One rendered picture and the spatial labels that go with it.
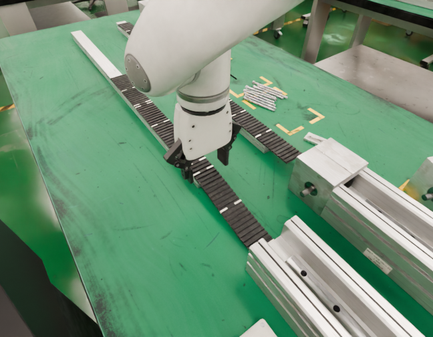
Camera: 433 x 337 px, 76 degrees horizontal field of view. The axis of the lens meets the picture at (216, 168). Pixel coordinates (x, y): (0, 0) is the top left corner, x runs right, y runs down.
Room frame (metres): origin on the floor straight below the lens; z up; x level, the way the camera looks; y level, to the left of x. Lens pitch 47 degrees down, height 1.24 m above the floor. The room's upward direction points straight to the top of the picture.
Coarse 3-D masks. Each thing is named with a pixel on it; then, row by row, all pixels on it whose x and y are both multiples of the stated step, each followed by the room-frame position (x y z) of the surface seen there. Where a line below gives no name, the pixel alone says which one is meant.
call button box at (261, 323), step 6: (258, 324) 0.10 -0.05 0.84; (264, 324) 0.10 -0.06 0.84; (252, 330) 0.09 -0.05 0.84; (258, 330) 0.09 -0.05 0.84; (264, 330) 0.09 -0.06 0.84; (270, 330) 0.09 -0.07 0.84; (240, 336) 0.09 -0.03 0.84; (246, 336) 0.09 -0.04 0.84; (252, 336) 0.09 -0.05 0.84; (258, 336) 0.09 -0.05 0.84; (264, 336) 0.09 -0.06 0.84; (270, 336) 0.09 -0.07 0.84; (276, 336) 0.09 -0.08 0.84
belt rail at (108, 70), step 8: (72, 32) 1.17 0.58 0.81; (80, 32) 1.17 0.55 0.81; (80, 40) 1.09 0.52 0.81; (88, 40) 1.09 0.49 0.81; (88, 48) 1.02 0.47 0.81; (96, 48) 1.02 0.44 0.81; (88, 56) 1.00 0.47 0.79; (96, 56) 0.95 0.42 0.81; (104, 56) 0.95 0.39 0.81; (96, 64) 0.93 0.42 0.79; (104, 64) 0.89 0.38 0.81; (112, 64) 0.89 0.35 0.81; (104, 72) 0.84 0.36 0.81; (112, 72) 0.83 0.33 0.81; (128, 104) 0.69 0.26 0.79; (136, 112) 0.64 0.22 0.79; (144, 120) 0.59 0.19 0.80
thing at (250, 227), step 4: (252, 220) 0.29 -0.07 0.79; (256, 220) 0.29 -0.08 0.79; (248, 224) 0.28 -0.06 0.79; (252, 224) 0.28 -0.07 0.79; (256, 224) 0.28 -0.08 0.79; (260, 224) 0.28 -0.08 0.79; (240, 228) 0.27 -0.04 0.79; (244, 228) 0.27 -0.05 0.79; (248, 228) 0.27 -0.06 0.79; (252, 228) 0.27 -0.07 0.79; (256, 228) 0.27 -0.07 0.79; (236, 232) 0.26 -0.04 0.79; (240, 232) 0.27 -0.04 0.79; (244, 232) 0.26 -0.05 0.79; (248, 232) 0.26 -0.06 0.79; (240, 236) 0.26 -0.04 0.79; (244, 236) 0.26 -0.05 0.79
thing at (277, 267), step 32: (288, 224) 0.24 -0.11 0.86; (256, 256) 0.18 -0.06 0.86; (288, 256) 0.20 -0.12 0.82; (320, 256) 0.18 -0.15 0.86; (288, 288) 0.14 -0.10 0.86; (320, 288) 0.15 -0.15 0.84; (352, 288) 0.14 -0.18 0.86; (288, 320) 0.12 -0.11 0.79; (320, 320) 0.10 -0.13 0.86; (352, 320) 0.11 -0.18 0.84; (384, 320) 0.10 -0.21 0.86
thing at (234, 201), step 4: (236, 196) 0.34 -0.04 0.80; (228, 200) 0.33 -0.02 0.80; (232, 200) 0.33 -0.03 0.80; (236, 200) 0.33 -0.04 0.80; (240, 200) 0.33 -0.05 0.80; (220, 204) 0.32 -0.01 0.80; (224, 204) 0.32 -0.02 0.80; (228, 204) 0.32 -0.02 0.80; (232, 204) 0.32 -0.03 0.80; (236, 204) 0.32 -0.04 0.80; (220, 208) 0.31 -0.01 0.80; (224, 208) 0.31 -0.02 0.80; (228, 208) 0.31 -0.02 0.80; (232, 208) 0.31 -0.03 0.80; (220, 212) 0.30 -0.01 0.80; (224, 212) 0.31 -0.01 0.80
